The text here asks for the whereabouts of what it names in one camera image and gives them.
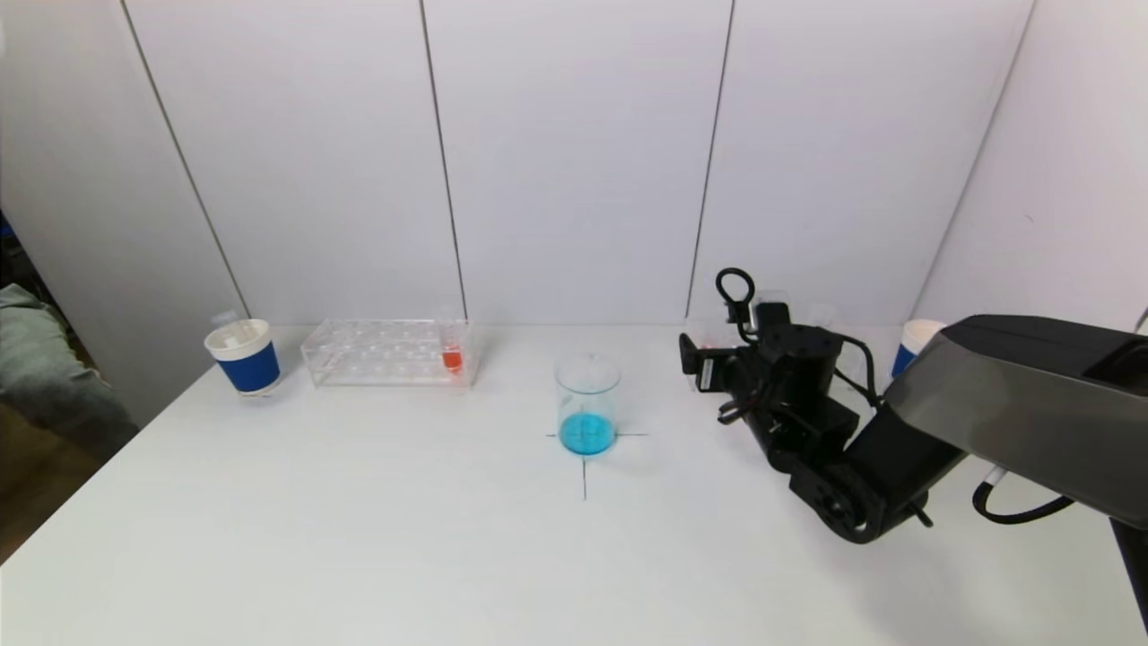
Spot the clear acrylic test tube rack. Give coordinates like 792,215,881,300
683,313,869,392
300,318,482,389

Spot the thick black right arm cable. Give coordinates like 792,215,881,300
972,465,1079,527

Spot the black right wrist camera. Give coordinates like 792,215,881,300
678,333,746,394

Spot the clear glass beaker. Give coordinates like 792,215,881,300
553,354,622,457

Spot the person's leg in grey trousers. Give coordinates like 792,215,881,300
0,284,142,464

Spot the thin black right camera cable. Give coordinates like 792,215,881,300
715,266,758,329

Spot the blue pigment test tube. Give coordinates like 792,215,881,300
210,310,260,352

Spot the blue and white paper cup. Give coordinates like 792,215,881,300
891,319,949,380
204,319,283,397

